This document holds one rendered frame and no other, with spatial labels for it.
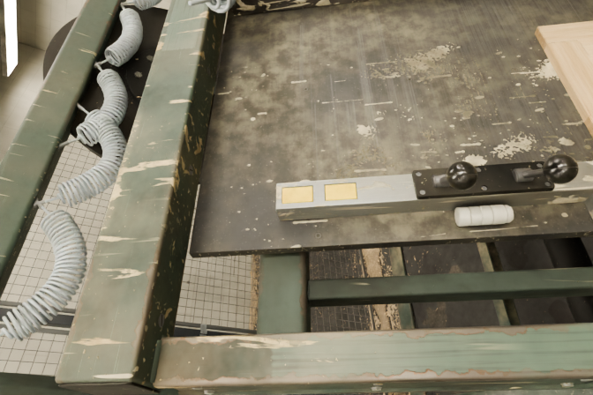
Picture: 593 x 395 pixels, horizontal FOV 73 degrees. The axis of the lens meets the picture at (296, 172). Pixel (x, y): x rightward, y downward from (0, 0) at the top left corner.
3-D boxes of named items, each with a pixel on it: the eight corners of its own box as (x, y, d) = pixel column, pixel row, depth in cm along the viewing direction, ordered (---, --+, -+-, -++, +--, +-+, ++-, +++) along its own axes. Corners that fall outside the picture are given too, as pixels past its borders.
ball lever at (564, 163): (533, 187, 61) (587, 182, 48) (507, 189, 62) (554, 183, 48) (530, 162, 62) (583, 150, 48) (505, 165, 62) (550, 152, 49)
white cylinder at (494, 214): (457, 229, 62) (510, 227, 61) (461, 220, 60) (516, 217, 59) (453, 212, 64) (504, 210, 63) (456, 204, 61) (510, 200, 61)
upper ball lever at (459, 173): (453, 192, 63) (484, 189, 49) (428, 194, 63) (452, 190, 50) (450, 168, 63) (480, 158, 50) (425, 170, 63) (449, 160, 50)
